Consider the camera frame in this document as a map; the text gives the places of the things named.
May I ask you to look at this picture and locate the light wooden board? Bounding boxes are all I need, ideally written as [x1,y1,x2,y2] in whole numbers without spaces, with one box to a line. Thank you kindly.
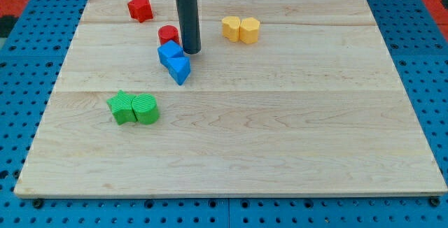
[15,0,447,199]

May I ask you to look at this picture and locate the green cylinder block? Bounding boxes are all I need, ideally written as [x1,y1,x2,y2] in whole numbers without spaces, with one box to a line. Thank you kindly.
[132,94,160,124]

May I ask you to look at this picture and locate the red star block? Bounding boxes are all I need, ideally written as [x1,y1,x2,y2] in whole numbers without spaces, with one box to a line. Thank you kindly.
[127,0,153,22]

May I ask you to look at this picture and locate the blue cube block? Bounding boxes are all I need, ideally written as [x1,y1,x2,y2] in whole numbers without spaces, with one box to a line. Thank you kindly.
[157,40,184,68]

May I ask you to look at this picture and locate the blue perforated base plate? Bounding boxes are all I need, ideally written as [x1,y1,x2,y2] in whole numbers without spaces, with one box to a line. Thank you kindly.
[1,0,447,227]

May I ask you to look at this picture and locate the red cylinder block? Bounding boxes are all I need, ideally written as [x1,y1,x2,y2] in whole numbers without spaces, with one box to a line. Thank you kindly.
[157,24,180,45]

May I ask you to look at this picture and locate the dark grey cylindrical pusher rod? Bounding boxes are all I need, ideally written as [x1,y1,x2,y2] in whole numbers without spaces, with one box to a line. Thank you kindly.
[176,0,202,55]

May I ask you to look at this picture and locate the yellow heart block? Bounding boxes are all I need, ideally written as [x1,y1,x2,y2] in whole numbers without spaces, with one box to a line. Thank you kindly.
[221,16,241,42]

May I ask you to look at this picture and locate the yellow hexagon block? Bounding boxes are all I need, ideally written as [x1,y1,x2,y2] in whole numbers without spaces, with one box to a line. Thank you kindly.
[239,17,260,44]

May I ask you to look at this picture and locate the green star block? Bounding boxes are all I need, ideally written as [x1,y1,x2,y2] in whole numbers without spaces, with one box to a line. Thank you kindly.
[106,90,137,125]

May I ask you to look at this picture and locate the blue triangle block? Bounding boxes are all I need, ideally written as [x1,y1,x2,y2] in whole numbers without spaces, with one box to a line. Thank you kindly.
[167,57,190,85]

